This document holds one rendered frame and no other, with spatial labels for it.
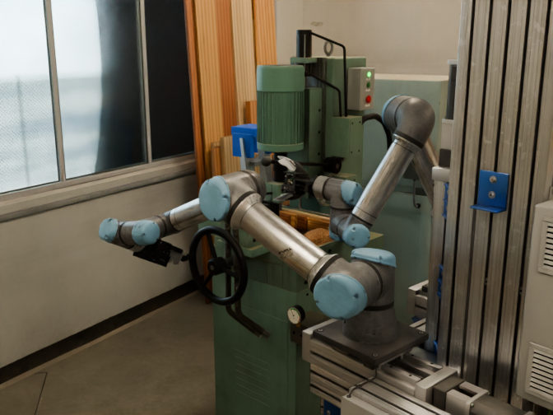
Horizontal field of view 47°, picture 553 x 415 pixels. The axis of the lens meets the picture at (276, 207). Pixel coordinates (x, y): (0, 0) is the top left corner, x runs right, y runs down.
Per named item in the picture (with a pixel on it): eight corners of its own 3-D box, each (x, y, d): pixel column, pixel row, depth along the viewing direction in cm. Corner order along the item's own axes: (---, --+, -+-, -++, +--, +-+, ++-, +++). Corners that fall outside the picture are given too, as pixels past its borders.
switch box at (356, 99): (346, 109, 250) (347, 67, 246) (360, 107, 257) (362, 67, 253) (360, 110, 246) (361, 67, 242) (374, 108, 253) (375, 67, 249)
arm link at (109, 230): (111, 240, 196) (93, 240, 201) (137, 249, 204) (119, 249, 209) (117, 216, 198) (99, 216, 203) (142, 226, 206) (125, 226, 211)
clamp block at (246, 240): (219, 240, 234) (219, 216, 232) (245, 232, 244) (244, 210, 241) (248, 249, 224) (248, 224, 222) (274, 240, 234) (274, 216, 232)
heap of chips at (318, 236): (295, 241, 223) (295, 231, 222) (319, 232, 233) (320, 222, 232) (315, 246, 217) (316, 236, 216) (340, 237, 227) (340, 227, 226)
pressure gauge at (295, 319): (286, 326, 224) (286, 305, 222) (293, 323, 226) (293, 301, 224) (299, 331, 220) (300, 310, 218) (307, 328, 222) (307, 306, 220)
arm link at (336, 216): (335, 245, 198) (336, 212, 195) (325, 235, 209) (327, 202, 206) (359, 244, 200) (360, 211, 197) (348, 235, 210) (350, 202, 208)
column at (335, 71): (287, 230, 271) (288, 56, 253) (319, 220, 287) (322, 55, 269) (330, 241, 256) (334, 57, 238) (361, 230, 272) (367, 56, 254)
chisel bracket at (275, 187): (264, 204, 244) (264, 182, 242) (288, 198, 255) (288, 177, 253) (279, 207, 240) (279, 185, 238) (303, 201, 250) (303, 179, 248)
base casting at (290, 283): (211, 266, 255) (210, 244, 252) (301, 234, 297) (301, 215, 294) (297, 294, 226) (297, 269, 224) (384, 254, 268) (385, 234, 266)
